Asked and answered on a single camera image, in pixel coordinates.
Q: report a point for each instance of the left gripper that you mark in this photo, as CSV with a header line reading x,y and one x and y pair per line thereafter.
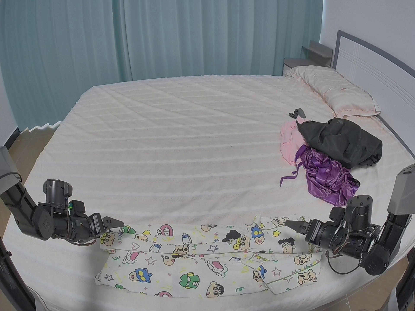
x,y
89,227

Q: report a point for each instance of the white printed pyjama top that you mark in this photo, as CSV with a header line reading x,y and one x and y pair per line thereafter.
x,y
201,264

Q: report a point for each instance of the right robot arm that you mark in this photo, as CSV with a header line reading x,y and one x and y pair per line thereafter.
x,y
402,193

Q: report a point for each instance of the grey bedside table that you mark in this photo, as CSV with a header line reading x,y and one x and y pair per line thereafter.
x,y
313,52

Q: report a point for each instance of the black garment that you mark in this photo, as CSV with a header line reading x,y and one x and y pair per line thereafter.
x,y
343,141

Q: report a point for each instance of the pink garment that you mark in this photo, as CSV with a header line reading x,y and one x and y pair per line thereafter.
x,y
290,141

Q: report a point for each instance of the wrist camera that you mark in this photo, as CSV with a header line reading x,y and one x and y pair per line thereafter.
x,y
337,214
77,207

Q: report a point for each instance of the blue-green curtain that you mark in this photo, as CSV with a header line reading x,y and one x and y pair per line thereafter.
x,y
129,28

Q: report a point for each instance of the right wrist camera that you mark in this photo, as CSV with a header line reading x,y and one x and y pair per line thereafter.
x,y
337,214

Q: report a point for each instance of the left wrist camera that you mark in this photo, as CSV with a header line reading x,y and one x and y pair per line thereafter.
x,y
77,207

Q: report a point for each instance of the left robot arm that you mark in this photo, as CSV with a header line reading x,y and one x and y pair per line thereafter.
x,y
32,222

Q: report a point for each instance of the pale pink pillow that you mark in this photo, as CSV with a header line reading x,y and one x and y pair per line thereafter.
x,y
340,89

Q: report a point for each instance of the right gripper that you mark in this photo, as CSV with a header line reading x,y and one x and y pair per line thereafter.
x,y
321,235

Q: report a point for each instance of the purple satin garment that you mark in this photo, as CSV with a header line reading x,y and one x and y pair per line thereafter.
x,y
327,180

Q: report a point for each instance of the bed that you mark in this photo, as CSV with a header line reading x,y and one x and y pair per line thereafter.
x,y
178,125

